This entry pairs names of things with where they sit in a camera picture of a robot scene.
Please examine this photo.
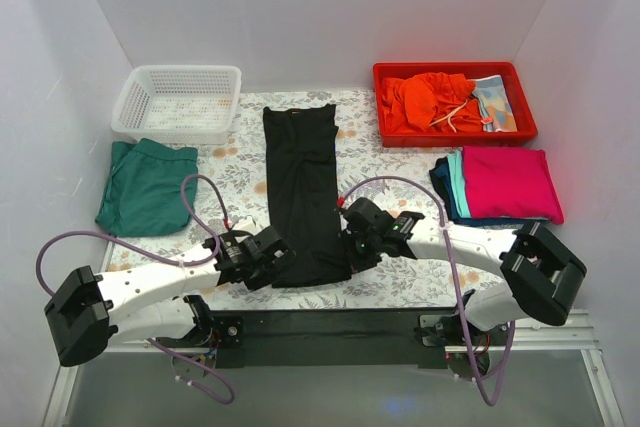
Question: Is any black t shirt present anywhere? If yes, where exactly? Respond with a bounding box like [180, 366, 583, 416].
[263, 104, 351, 288]

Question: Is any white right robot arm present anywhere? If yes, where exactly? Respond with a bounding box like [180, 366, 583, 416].
[341, 198, 587, 345]

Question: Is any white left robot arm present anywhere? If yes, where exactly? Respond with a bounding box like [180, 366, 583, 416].
[44, 227, 296, 367]

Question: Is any floral patterned table mat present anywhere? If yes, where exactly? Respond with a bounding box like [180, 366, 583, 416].
[98, 89, 560, 312]

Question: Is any navy blue folded shirt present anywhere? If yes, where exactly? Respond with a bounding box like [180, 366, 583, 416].
[429, 157, 525, 227]

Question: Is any turquoise folded shirt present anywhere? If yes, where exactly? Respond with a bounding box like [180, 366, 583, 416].
[447, 150, 471, 219]

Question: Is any teal green folded shirt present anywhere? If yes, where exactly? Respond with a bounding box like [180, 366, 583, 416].
[95, 139, 198, 237]

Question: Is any magenta folded shirt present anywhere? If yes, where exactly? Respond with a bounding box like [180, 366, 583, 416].
[462, 146, 564, 225]

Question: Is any orange crumpled shirt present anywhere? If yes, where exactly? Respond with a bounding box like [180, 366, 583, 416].
[381, 72, 485, 134]

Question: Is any white plastic basket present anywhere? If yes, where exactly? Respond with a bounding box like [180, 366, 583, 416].
[111, 65, 242, 145]

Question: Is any patterned pastel cloth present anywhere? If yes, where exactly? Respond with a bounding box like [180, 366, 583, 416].
[472, 75, 517, 133]

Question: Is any red plastic bin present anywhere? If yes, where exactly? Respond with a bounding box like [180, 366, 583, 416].
[372, 61, 538, 148]

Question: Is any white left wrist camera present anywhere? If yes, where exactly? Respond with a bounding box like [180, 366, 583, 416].
[232, 216, 261, 235]

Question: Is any aluminium mounting rail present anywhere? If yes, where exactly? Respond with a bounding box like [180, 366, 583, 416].
[44, 309, 624, 426]

